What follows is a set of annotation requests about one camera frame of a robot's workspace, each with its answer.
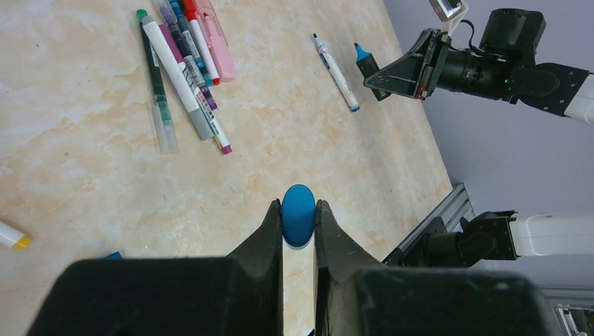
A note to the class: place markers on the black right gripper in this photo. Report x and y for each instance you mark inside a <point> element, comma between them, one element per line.
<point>414,75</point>

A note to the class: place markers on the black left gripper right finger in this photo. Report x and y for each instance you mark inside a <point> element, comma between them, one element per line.
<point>339,261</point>

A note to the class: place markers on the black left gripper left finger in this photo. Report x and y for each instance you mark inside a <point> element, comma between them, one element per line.
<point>255,305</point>

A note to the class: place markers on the black blue highlighter marker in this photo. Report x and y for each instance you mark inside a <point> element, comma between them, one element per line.
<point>367,66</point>

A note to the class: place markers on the white pen blue cap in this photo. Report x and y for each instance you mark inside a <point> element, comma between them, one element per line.
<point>336,74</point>

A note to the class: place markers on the small blue pen cap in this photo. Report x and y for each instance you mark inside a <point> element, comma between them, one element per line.
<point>116,255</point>

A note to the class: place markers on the green transparent pen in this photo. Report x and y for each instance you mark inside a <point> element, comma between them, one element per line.
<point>162,118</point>

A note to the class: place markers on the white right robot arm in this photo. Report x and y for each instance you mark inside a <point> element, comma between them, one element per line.
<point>501,67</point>

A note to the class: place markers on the purple white pen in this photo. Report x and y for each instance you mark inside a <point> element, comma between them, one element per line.
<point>200,118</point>

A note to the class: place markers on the blue capped pen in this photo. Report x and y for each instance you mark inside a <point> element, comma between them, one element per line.
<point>190,41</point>

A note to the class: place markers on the red capped white pen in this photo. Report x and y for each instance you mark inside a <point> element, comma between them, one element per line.
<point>191,14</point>

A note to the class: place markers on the dark blue pen near board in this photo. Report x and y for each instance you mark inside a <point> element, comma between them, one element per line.
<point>170,20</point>

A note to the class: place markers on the pink highlighter marker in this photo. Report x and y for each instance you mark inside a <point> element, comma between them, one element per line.
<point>216,41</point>

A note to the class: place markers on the white grey marker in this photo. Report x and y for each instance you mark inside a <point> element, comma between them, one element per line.
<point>177,77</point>

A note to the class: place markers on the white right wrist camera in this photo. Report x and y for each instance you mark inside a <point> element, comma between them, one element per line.
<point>450,13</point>

